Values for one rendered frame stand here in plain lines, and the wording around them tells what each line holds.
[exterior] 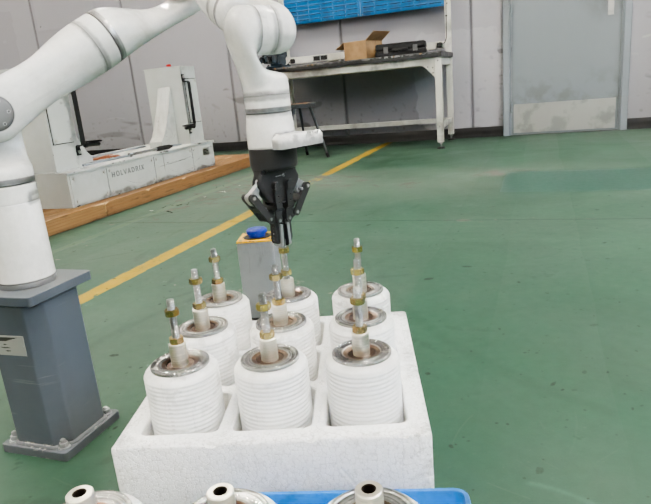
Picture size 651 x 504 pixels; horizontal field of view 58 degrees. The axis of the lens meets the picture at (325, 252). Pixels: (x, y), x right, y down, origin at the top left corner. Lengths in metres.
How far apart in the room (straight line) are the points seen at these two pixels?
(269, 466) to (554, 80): 5.13
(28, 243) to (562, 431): 0.93
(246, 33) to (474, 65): 4.87
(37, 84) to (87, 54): 0.09
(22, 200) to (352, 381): 0.63
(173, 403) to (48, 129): 2.70
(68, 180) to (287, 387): 2.71
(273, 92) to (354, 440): 0.50
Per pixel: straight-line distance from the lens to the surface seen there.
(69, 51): 1.09
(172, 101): 4.45
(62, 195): 3.39
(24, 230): 1.08
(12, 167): 1.08
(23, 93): 1.06
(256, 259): 1.13
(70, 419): 1.16
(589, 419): 1.13
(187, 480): 0.80
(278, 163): 0.91
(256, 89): 0.90
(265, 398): 0.75
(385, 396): 0.75
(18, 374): 1.15
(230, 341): 0.89
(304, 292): 0.99
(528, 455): 1.03
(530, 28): 5.67
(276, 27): 0.91
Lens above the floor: 0.58
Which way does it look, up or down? 16 degrees down
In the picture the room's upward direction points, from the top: 5 degrees counter-clockwise
